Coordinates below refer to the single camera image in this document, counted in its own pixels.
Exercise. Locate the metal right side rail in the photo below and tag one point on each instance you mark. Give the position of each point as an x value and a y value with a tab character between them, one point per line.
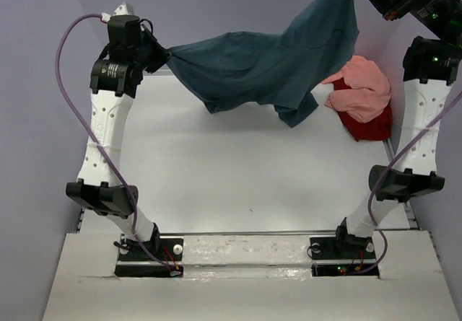
398	194

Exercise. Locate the pink t shirt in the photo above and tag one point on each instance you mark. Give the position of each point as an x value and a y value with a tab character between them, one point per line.
368	91

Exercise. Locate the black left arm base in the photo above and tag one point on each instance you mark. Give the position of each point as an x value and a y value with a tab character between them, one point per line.
161	257

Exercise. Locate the metal left side rail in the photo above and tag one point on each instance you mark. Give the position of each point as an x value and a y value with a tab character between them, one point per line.
79	221

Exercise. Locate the red t shirt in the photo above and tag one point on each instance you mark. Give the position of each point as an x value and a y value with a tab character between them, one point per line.
378	129

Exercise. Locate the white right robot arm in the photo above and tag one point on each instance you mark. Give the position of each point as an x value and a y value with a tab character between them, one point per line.
430	70

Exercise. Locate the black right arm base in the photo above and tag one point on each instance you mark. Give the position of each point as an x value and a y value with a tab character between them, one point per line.
342	254

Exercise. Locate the teal blue t shirt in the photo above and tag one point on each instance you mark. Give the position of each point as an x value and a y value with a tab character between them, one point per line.
281	70

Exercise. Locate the metal table rail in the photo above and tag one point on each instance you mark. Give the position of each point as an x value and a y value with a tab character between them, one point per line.
161	72
294	232

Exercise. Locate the metal back table rail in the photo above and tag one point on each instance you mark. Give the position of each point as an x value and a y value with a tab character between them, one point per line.
161	72

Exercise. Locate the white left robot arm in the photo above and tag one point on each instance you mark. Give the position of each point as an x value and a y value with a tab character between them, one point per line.
100	186

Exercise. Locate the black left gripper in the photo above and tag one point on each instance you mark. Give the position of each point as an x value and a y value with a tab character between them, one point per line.
162	54

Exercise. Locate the metal front table rail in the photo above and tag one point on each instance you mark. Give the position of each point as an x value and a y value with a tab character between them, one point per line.
294	232

